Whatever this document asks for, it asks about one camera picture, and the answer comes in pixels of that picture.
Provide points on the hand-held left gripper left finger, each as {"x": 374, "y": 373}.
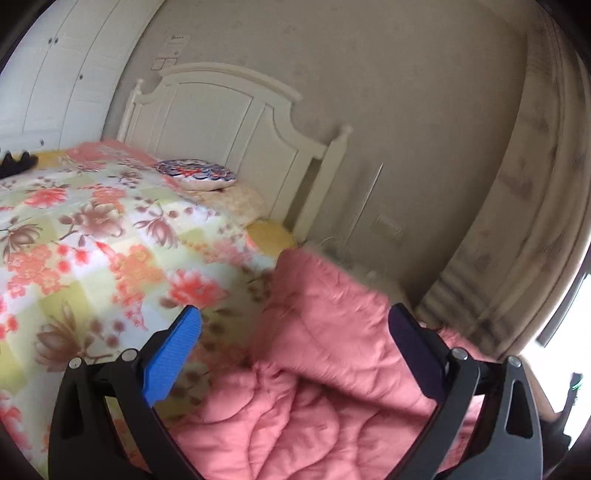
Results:
{"x": 170, "y": 357}

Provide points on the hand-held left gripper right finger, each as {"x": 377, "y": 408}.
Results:
{"x": 415, "y": 355}

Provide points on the floral quilt with pink backing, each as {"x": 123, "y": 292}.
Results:
{"x": 314, "y": 350}

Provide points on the window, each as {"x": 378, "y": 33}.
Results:
{"x": 556, "y": 323}

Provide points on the beige floral pillow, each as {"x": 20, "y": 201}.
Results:
{"x": 235, "y": 201}

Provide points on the round patterned cushion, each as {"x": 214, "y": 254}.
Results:
{"x": 198, "y": 174}

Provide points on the beige patterned curtain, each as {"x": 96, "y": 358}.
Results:
{"x": 531, "y": 184}

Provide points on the white wooden bed headboard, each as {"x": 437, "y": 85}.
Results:
{"x": 207, "y": 115}

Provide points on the black cloth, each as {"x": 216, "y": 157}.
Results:
{"x": 14, "y": 165}

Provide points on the white wardrobe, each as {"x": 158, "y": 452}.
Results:
{"x": 55, "y": 74}

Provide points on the beige wall socket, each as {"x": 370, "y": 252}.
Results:
{"x": 388, "y": 225}

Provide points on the thin wall conduit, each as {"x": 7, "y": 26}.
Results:
{"x": 367, "y": 201}

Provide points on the beige wall switch panel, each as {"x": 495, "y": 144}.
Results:
{"x": 164, "y": 63}

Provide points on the white wall notice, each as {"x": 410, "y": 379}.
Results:
{"x": 177, "y": 39}

